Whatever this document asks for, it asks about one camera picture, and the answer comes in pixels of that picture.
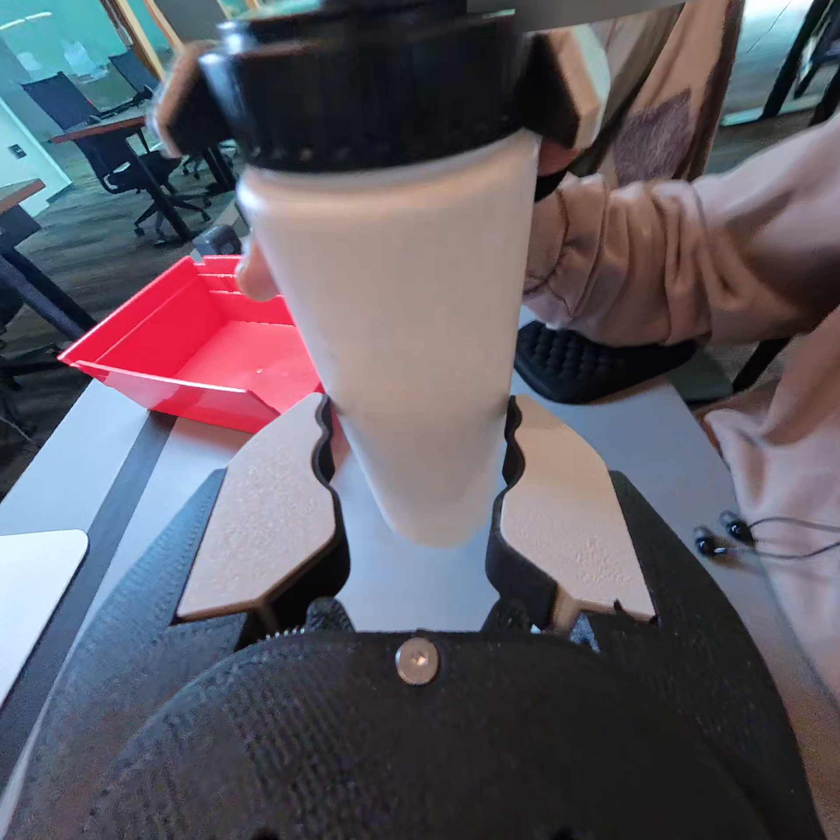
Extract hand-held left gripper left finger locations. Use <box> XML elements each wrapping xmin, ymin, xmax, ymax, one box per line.
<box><xmin>176</xmin><ymin>392</ymin><xmax>350</xmax><ymax>623</ymax></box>

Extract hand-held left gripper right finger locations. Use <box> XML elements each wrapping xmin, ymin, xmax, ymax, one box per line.
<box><xmin>486</xmin><ymin>394</ymin><xmax>658</xmax><ymax>624</ymax></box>

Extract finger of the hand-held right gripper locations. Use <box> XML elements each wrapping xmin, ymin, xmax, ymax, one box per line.
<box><xmin>512</xmin><ymin>25</ymin><xmax>606</xmax><ymax>153</ymax></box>
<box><xmin>151</xmin><ymin>39</ymin><xmax>247</xmax><ymax>160</ymax></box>

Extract white bottle with black cap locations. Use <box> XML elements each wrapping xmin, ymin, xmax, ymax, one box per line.
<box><xmin>199</xmin><ymin>0</ymin><xmax>547</xmax><ymax>550</ymax></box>

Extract wooden edged office desk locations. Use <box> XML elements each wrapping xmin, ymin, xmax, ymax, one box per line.
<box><xmin>49</xmin><ymin>113</ymin><xmax>173</xmax><ymax>148</ymax></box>

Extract black office chair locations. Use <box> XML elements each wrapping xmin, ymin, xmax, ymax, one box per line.
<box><xmin>21</xmin><ymin>70</ymin><xmax>212</xmax><ymax>248</ymax></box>

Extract black power adapter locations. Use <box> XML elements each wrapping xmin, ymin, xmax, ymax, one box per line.
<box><xmin>192</xmin><ymin>223</ymin><xmax>245</xmax><ymax>261</ymax></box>

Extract black chair armrest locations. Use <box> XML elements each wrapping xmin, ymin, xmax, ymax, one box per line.
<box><xmin>514</xmin><ymin>320</ymin><xmax>698</xmax><ymax>406</ymax></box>

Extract red plastic bin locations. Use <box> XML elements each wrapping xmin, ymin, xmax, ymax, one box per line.
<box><xmin>57</xmin><ymin>254</ymin><xmax>330</xmax><ymax>435</ymax></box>

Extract white metal board stand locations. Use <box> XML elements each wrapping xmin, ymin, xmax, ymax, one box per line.
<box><xmin>0</xmin><ymin>528</ymin><xmax>91</xmax><ymax>710</ymax></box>

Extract black wired earphones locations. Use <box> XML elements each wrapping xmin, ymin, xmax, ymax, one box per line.
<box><xmin>693</xmin><ymin>510</ymin><xmax>840</xmax><ymax>560</ymax></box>

